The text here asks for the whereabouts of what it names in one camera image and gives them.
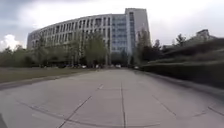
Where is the row of parked cars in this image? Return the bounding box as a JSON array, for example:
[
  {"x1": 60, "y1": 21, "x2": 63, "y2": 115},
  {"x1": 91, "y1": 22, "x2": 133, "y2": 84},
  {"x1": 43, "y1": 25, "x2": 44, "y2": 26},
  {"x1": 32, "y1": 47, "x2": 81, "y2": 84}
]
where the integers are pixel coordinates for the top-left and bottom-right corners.
[{"x1": 58, "y1": 63, "x2": 141, "y2": 70}]

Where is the large curved pale building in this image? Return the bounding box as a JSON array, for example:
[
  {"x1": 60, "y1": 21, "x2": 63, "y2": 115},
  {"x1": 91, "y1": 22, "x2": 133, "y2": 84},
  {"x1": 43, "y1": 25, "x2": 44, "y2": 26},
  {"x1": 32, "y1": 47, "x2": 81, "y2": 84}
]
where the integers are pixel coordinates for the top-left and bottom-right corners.
[{"x1": 26, "y1": 7, "x2": 152, "y2": 66}]

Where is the grey concrete slab road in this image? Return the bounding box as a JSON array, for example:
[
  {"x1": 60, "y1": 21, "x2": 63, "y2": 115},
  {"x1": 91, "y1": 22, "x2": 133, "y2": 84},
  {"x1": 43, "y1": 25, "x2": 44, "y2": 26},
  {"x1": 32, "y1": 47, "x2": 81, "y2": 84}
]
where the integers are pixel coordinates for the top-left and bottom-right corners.
[{"x1": 0, "y1": 68, "x2": 224, "y2": 128}]

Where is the row of trees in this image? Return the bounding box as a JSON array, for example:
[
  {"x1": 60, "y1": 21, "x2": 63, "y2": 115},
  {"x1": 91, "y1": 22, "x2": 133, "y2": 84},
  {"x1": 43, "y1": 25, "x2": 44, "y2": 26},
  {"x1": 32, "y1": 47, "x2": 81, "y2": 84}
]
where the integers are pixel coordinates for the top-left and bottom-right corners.
[{"x1": 0, "y1": 30, "x2": 109, "y2": 69}]

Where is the dark trimmed hedge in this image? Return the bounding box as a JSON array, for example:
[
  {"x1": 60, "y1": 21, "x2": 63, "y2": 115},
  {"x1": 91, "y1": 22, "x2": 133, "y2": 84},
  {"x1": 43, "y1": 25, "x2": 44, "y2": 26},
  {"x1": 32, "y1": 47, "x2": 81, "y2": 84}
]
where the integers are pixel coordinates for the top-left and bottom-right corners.
[{"x1": 139, "y1": 59, "x2": 224, "y2": 90}]

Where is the grass lawn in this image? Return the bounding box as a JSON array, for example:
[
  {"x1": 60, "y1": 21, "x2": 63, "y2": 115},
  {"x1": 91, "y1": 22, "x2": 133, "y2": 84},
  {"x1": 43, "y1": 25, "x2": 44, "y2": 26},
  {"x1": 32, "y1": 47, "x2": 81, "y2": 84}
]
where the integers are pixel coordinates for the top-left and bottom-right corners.
[{"x1": 0, "y1": 67, "x2": 98, "y2": 84}]

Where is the pale concrete kerb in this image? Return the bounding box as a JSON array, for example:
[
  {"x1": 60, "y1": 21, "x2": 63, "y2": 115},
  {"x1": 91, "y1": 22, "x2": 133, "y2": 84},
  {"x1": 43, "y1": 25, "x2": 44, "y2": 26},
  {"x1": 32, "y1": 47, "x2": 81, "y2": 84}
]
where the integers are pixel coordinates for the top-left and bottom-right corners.
[{"x1": 134, "y1": 69, "x2": 224, "y2": 100}]

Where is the concrete kerb beside lawn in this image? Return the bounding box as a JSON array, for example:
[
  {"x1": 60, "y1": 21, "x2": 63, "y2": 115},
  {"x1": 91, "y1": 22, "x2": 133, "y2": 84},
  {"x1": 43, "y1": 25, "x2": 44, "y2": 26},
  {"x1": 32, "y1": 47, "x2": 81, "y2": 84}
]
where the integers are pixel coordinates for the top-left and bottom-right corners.
[{"x1": 0, "y1": 69, "x2": 99, "y2": 92}]

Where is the grassy slope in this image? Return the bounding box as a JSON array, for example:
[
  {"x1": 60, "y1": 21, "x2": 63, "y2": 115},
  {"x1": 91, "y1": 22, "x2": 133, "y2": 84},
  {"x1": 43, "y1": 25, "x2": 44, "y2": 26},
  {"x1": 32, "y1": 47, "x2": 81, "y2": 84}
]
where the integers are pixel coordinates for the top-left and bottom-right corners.
[{"x1": 146, "y1": 38, "x2": 224, "y2": 65}]

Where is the grey building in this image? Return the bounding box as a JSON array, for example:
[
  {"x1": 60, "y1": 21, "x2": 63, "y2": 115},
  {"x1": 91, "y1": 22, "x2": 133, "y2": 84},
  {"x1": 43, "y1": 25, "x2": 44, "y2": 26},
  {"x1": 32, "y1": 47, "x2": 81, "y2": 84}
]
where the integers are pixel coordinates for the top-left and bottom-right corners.
[{"x1": 186, "y1": 28, "x2": 224, "y2": 46}]

